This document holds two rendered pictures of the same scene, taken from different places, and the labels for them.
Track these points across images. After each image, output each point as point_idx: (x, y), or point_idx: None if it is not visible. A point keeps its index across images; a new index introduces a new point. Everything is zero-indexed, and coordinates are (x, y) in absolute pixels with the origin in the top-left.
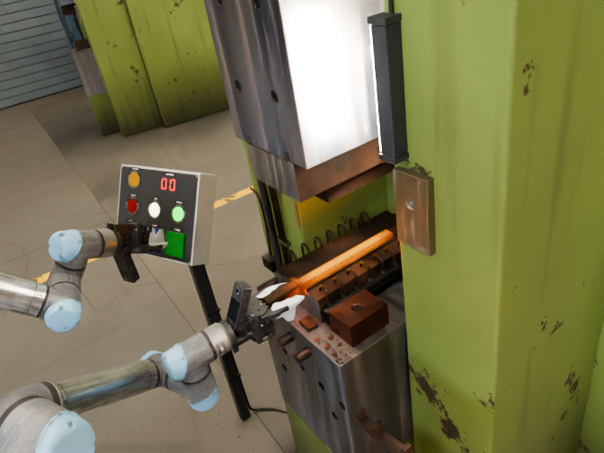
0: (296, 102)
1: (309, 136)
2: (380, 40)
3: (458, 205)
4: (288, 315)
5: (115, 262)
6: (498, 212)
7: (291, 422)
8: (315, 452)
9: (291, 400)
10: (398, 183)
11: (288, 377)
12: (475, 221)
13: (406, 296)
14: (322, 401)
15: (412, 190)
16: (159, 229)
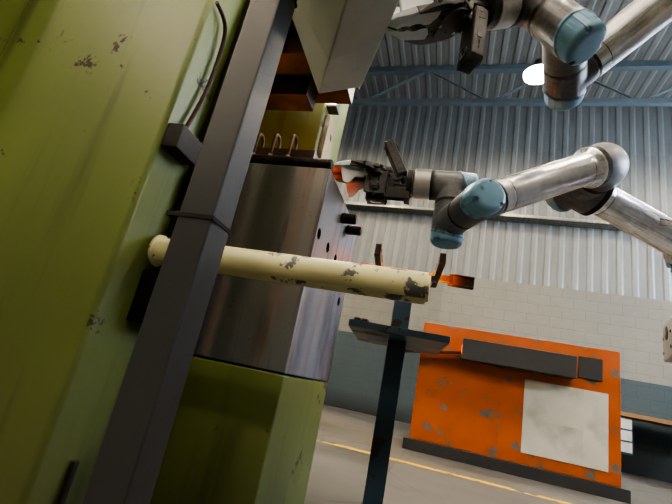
0: None
1: None
2: None
3: (332, 147)
4: (354, 189)
5: (486, 28)
6: (337, 155)
7: (275, 429)
8: (294, 434)
9: (300, 350)
10: (330, 124)
11: (315, 295)
12: (333, 157)
13: None
14: (335, 292)
15: (332, 131)
16: (399, 8)
